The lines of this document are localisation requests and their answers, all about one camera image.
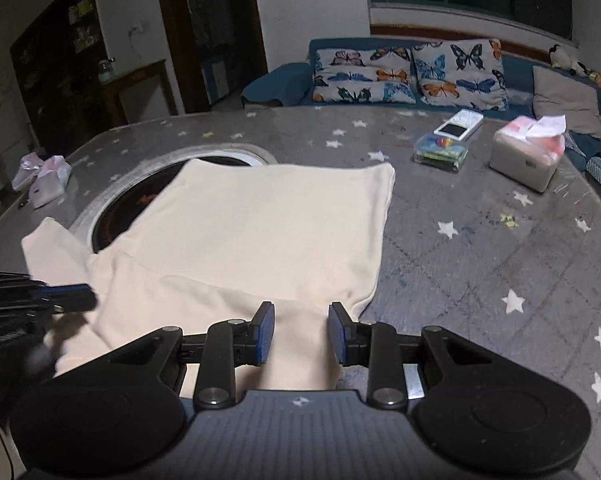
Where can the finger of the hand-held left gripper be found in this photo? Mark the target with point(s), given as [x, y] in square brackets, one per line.
[55, 287]
[78, 301]

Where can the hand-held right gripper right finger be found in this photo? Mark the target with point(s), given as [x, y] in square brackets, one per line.
[339, 332]

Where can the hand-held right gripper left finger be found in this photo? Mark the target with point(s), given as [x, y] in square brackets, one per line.
[263, 332]

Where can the cream shirt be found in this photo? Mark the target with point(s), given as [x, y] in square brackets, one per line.
[255, 225]

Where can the black round induction cooktop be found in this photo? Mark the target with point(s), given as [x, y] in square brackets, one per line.
[120, 215]

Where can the pink and white plastic bag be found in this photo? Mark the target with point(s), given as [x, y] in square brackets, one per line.
[50, 185]

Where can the crumpled white plastic bag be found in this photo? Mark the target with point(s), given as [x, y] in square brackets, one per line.
[28, 170]

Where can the grey star-print table cover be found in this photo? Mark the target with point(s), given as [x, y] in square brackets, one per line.
[455, 260]

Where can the clear plastic box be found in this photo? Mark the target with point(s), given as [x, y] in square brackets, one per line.
[440, 152]

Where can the teal glass jar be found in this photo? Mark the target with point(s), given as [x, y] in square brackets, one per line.
[105, 71]

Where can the wooden side table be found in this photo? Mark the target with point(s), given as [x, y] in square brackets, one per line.
[140, 77]

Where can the dark wooden shelf cabinet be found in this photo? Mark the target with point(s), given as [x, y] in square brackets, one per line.
[55, 60]

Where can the white remote control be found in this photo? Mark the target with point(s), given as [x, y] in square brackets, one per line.
[458, 124]

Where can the blue sofa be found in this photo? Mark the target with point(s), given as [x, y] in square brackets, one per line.
[280, 82]

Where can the white tissue box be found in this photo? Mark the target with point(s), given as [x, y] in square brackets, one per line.
[523, 160]

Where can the wide butterfly print cushion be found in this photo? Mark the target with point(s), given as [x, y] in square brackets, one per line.
[360, 77]

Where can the blue and white cabinet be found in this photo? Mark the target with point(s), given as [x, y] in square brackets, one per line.
[215, 77]

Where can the square butterfly print cushion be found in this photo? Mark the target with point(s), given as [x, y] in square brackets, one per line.
[460, 75]

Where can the beige cushion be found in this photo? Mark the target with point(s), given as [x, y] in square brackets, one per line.
[565, 97]

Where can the black and white plush toy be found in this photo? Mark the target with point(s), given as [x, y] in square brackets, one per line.
[565, 60]

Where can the wooden door frame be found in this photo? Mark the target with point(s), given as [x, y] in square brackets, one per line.
[170, 35]

